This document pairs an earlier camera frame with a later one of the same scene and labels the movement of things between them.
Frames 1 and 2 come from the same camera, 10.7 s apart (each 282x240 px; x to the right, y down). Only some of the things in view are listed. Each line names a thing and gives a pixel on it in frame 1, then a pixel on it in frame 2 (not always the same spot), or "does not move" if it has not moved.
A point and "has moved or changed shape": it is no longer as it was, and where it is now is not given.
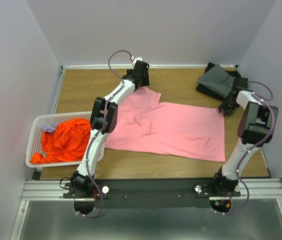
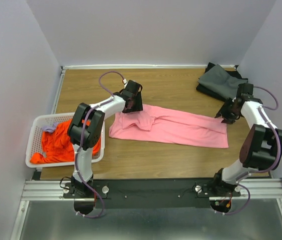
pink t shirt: [144, 124] has moved or changed shape
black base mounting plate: [122, 193] does not move
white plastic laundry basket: [35, 145] does not move
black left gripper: [144, 82] -> [138, 106]
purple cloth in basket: [50, 128] does not move
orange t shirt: [67, 143] does not move
